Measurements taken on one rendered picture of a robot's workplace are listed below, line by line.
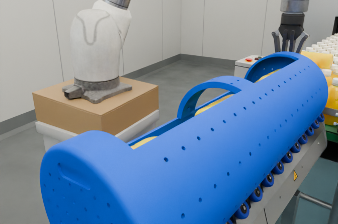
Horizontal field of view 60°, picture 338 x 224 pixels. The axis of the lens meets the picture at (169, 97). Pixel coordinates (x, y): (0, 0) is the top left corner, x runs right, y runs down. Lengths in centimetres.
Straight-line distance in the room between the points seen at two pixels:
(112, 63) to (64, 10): 283
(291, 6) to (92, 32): 65
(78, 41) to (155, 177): 64
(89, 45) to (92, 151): 58
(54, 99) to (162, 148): 63
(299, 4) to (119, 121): 70
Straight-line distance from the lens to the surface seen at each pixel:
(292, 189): 103
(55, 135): 107
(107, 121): 92
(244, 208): 74
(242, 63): 149
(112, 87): 101
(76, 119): 98
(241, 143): 57
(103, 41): 96
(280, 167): 92
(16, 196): 254
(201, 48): 592
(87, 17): 98
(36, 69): 358
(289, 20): 110
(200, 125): 52
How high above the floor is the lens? 145
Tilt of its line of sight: 21 degrees down
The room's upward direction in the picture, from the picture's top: straight up
